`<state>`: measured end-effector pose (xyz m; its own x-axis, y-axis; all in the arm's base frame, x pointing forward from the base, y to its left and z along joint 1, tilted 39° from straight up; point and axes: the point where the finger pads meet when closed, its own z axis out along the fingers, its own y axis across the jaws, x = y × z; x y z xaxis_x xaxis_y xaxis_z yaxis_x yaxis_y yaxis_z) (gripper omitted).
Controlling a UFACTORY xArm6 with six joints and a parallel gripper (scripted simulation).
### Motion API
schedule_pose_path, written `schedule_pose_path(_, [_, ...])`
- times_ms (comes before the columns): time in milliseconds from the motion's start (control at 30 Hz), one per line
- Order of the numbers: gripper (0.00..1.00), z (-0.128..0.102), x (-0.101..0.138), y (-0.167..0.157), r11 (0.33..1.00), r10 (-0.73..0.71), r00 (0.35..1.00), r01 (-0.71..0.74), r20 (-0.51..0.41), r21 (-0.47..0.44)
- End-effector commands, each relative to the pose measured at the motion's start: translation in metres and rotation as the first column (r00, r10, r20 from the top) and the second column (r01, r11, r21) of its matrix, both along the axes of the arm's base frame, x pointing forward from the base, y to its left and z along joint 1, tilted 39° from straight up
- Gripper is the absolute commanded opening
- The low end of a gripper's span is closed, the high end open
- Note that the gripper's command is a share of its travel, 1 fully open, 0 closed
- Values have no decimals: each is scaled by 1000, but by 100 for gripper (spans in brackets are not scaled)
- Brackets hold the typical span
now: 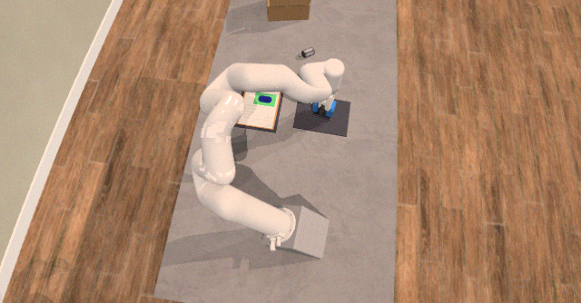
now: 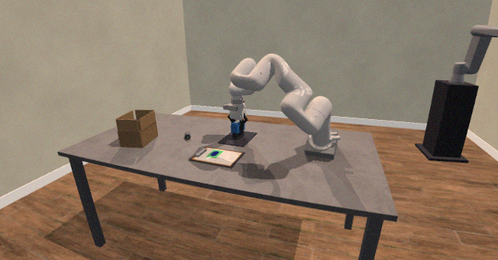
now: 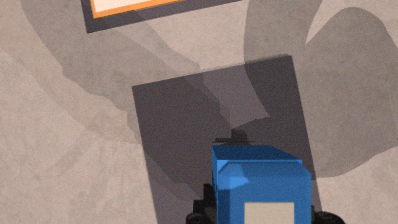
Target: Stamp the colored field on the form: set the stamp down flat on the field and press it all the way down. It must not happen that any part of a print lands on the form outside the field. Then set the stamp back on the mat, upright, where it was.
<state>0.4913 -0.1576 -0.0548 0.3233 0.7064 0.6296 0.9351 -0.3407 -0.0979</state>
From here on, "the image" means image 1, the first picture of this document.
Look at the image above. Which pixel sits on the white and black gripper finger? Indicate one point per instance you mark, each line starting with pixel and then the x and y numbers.
pixel 322 111

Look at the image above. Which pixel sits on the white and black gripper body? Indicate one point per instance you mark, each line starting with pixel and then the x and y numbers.
pixel 327 103

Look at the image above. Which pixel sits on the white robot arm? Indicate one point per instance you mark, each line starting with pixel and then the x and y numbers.
pixel 217 163

